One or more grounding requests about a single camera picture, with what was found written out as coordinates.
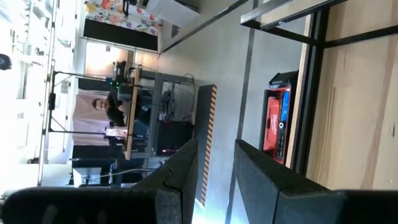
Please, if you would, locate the floral cloth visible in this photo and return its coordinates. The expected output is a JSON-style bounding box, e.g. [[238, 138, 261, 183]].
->
[[85, 0, 163, 37]]

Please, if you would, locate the hazard striped floor mat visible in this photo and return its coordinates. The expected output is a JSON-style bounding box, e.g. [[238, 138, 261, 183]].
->
[[193, 84, 218, 207]]

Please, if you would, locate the black background station frame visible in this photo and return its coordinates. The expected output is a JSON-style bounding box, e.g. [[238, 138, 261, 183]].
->
[[47, 70, 138, 135]]

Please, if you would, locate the black computer case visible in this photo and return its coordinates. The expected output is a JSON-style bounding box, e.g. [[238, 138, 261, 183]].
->
[[156, 119, 196, 157]]

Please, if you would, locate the black aluminium table frame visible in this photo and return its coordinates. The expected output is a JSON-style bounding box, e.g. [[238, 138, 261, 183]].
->
[[292, 29, 331, 175]]

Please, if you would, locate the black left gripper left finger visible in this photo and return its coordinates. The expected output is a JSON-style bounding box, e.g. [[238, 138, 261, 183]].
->
[[0, 139, 199, 224]]

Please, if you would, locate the wooden shelf with black legs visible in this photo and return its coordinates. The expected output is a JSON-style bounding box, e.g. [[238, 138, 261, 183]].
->
[[239, 0, 398, 49]]

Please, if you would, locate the person in white shirt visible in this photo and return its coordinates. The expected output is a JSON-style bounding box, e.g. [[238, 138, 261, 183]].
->
[[72, 89, 110, 147]]

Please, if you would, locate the black cloth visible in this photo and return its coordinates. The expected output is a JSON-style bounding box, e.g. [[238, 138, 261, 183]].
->
[[82, 18, 159, 53]]

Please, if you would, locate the background wooden desk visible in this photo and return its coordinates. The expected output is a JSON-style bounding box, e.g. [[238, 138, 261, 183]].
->
[[123, 66, 141, 161]]

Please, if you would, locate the black round ceiling camera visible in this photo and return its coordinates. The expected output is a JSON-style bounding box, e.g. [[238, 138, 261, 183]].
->
[[0, 53, 13, 72]]

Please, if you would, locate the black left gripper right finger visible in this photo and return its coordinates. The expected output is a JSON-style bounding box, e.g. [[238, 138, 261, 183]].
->
[[233, 139, 398, 224]]

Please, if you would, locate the red and black radio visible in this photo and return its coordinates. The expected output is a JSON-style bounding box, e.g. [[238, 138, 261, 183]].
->
[[259, 70, 300, 165]]

